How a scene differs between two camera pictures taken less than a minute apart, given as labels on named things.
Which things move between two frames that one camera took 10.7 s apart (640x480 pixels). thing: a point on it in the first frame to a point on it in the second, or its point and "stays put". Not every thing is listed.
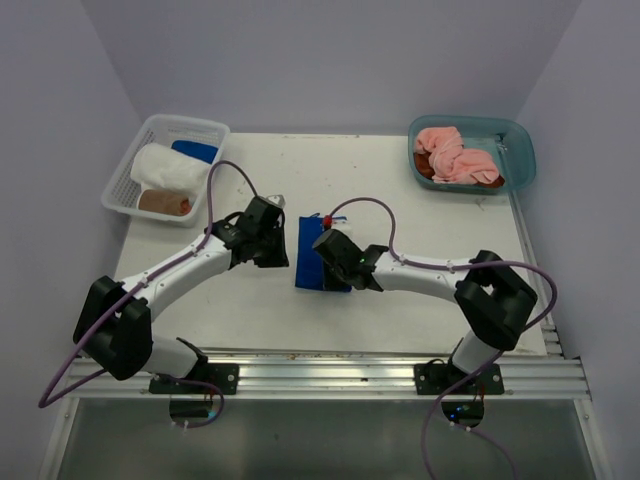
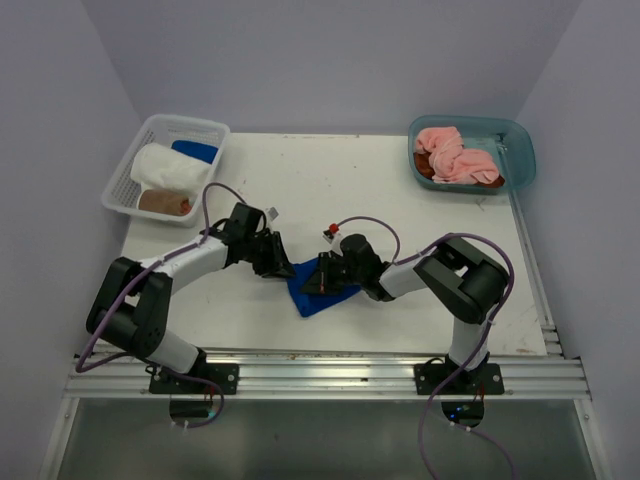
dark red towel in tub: [422, 167] stays put
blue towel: [312, 272] to [307, 302]
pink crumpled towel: [449, 162] stays put
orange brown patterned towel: [164, 202] stays put
